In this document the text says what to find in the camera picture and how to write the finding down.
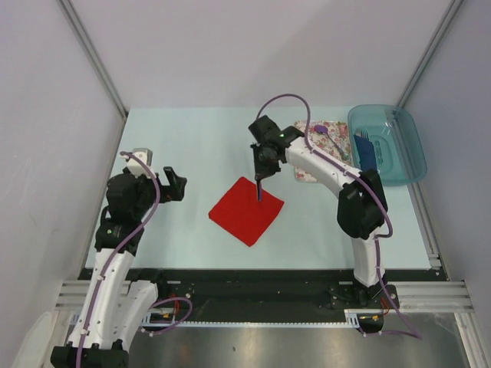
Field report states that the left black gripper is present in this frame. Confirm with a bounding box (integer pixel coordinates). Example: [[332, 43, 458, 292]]
[[132, 166, 186, 218]]

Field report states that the red paper napkin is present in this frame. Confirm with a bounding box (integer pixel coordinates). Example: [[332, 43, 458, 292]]
[[209, 177, 285, 247]]

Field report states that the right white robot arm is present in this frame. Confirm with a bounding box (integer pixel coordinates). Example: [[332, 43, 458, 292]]
[[249, 116, 388, 307]]

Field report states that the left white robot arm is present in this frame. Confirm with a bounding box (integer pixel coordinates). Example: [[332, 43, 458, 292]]
[[50, 166, 187, 367]]

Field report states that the blue napkin roll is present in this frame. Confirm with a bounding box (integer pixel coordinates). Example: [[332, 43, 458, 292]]
[[354, 130, 377, 171]]

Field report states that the floral tray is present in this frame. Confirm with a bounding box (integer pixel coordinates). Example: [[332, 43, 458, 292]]
[[308, 120, 354, 166]]

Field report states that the teal plastic bin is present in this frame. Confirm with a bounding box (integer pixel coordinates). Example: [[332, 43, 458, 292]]
[[348, 104, 427, 186]]

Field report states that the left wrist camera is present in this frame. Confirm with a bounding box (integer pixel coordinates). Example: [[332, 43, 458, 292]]
[[120, 148, 154, 179]]

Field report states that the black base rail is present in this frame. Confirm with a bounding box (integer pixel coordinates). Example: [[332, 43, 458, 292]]
[[78, 268, 448, 323]]

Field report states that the white cable duct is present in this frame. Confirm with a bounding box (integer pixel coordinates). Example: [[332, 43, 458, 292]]
[[68, 309, 365, 329]]

